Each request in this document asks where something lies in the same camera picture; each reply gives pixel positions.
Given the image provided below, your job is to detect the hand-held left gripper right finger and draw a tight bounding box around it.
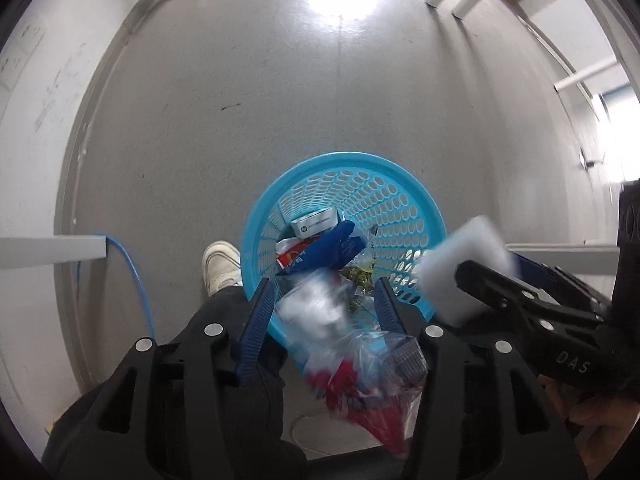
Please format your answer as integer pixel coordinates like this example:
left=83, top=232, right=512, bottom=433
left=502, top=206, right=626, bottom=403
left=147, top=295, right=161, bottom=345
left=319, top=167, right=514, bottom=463
left=373, top=276, right=589, bottom=480

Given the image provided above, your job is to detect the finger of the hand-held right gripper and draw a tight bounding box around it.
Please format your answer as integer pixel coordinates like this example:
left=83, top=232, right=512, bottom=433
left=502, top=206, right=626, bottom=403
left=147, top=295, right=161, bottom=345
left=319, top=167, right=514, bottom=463
left=454, top=258, right=611, bottom=357
left=511, top=253, right=614, bottom=314

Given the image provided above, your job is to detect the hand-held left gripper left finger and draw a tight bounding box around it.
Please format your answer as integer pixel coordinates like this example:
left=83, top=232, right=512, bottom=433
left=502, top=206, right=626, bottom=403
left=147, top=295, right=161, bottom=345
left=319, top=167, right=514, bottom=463
left=65, top=276, right=280, bottom=480

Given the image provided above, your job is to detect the white plastic container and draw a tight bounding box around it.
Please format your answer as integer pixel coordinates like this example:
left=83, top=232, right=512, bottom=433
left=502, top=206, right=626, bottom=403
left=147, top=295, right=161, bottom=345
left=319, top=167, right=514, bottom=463
left=415, top=214, right=516, bottom=329

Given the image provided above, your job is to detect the clear wrapper with red print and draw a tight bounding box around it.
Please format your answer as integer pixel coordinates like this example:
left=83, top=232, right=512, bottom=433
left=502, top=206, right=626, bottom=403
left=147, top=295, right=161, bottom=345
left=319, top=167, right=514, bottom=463
left=277, top=267, right=429, bottom=459

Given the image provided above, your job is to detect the blue plastic bag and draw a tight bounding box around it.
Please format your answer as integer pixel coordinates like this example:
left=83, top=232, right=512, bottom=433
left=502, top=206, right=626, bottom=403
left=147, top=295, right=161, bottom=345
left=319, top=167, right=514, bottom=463
left=274, top=219, right=371, bottom=277

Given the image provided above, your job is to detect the white and blue cardboard box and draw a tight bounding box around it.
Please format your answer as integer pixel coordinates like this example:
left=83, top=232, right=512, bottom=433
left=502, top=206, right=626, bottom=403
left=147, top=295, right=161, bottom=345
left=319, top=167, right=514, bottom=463
left=289, top=208, right=339, bottom=240

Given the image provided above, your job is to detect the blue plastic basket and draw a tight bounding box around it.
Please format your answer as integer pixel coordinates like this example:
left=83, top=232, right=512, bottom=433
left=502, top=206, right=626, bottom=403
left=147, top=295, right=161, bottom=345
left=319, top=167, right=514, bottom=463
left=239, top=150, right=449, bottom=367

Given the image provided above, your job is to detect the person's right hand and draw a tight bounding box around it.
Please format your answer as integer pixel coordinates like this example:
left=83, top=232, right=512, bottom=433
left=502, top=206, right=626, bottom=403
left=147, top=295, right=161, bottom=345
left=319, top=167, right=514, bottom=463
left=537, top=375, right=640, bottom=467

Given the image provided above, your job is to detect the person's white shoe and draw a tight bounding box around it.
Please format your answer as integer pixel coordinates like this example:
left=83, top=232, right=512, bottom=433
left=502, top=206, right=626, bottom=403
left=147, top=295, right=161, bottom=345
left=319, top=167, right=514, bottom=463
left=202, top=240, right=244, bottom=297

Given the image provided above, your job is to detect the red snack packet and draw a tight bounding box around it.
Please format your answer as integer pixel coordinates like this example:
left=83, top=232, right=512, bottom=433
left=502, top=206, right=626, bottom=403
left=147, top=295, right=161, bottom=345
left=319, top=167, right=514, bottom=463
left=275, top=237, right=321, bottom=272

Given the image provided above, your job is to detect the person's leg in black trousers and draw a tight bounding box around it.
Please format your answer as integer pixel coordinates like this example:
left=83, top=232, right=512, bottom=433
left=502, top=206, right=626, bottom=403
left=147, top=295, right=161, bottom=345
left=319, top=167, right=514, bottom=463
left=42, top=284, right=307, bottom=480

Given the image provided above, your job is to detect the white table beam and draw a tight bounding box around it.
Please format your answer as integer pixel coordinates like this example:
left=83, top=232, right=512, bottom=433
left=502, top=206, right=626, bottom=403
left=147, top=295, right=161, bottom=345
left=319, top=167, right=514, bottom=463
left=0, top=233, right=107, bottom=269

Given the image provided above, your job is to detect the blue cable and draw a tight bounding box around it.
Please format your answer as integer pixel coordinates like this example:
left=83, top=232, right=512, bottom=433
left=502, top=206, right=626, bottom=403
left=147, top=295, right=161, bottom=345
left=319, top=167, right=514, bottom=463
left=75, top=232, right=157, bottom=342

